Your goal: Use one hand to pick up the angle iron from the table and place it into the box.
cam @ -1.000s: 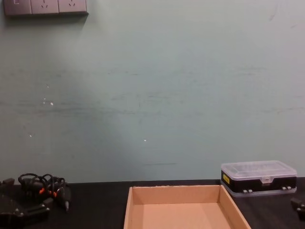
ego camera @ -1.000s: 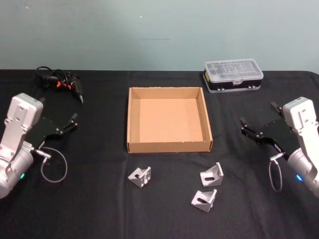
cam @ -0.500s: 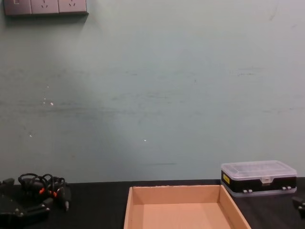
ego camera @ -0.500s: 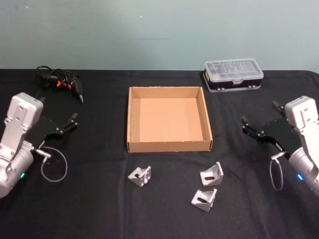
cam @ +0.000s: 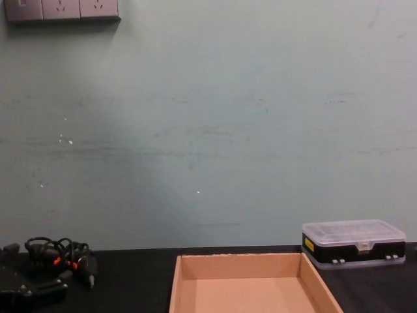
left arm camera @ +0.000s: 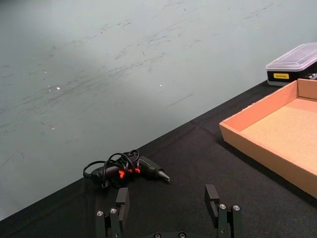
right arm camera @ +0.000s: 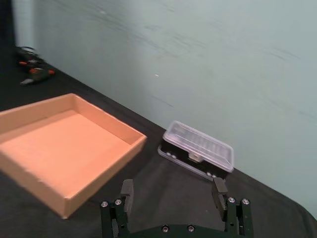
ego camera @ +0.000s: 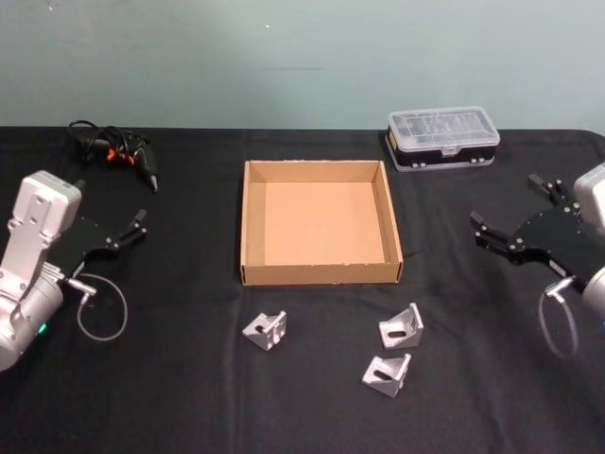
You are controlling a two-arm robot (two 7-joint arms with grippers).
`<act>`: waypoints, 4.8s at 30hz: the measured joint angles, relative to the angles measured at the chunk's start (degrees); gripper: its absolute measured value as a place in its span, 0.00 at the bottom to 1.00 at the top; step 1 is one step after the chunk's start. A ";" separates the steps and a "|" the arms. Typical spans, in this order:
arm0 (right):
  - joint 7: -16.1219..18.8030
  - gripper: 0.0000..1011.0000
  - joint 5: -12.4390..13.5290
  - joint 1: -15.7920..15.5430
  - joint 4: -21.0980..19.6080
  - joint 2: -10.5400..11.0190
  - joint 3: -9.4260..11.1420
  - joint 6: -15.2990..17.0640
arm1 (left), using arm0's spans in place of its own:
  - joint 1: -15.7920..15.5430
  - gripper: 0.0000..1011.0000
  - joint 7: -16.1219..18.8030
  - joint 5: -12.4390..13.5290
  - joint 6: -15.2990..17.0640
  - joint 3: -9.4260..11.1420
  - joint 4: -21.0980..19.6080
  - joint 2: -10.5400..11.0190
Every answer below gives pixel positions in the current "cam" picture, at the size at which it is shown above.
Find shallow brown cardboard tray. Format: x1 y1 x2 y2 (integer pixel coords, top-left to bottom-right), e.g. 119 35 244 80
168 252 345 313

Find grey wall socket panel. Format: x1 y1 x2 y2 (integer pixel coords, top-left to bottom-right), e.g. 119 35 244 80
4 0 122 23

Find clear plastic case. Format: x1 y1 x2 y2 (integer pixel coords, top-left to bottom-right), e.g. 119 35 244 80
301 218 407 271

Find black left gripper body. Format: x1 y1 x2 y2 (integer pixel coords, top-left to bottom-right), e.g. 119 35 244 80
0 265 37 310

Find black corded tool orange parts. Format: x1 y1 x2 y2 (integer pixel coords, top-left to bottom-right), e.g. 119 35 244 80
24 237 99 290

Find black plug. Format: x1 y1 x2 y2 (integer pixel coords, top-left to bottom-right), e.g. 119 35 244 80
0 243 21 259

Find black table cloth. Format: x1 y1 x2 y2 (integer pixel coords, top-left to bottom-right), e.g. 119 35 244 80
0 241 417 313

